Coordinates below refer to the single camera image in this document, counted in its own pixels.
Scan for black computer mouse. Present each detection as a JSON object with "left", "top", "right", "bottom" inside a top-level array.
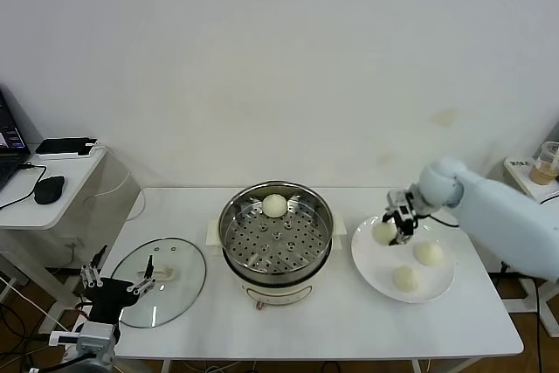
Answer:
[{"left": 33, "top": 175, "right": 66, "bottom": 206}]

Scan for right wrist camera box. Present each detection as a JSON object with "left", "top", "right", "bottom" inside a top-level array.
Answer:
[{"left": 387, "top": 188, "right": 411, "bottom": 209}]

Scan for glass lid with cream handle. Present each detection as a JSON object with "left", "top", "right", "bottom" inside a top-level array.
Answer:
[{"left": 106, "top": 237, "right": 207, "bottom": 328}]

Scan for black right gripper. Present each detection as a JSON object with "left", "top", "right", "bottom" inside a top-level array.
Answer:
[{"left": 382, "top": 203, "right": 423, "bottom": 247}]

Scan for plastic iced coffee cup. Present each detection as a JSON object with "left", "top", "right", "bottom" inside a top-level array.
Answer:
[{"left": 528, "top": 141, "right": 559, "bottom": 186}]

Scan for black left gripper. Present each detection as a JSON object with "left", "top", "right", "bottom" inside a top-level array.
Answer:
[{"left": 80, "top": 245, "right": 157, "bottom": 325}]

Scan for black phone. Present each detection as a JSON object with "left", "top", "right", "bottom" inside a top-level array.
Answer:
[{"left": 35, "top": 136, "right": 98, "bottom": 155}]

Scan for black laptop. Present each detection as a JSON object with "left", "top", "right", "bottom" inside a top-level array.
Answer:
[{"left": 0, "top": 84, "right": 32, "bottom": 193}]

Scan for cream electric cooker base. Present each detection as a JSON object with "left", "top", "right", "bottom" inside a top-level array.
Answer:
[{"left": 204, "top": 210, "right": 349, "bottom": 312}]

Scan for black laptop cable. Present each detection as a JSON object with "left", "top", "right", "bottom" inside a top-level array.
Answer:
[{"left": 0, "top": 162, "right": 48, "bottom": 211}]

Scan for steel steamer pot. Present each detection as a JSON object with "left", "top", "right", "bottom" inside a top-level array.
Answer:
[{"left": 217, "top": 180, "right": 335, "bottom": 280}]

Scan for white round plate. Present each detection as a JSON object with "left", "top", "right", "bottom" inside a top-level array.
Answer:
[{"left": 350, "top": 214, "right": 458, "bottom": 304}]

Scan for white steamed baozi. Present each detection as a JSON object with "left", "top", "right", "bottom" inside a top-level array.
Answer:
[
  {"left": 370, "top": 222, "right": 397, "bottom": 246},
  {"left": 391, "top": 264, "right": 422, "bottom": 294},
  {"left": 261, "top": 193, "right": 288, "bottom": 219},
  {"left": 413, "top": 241, "right": 445, "bottom": 267}
]

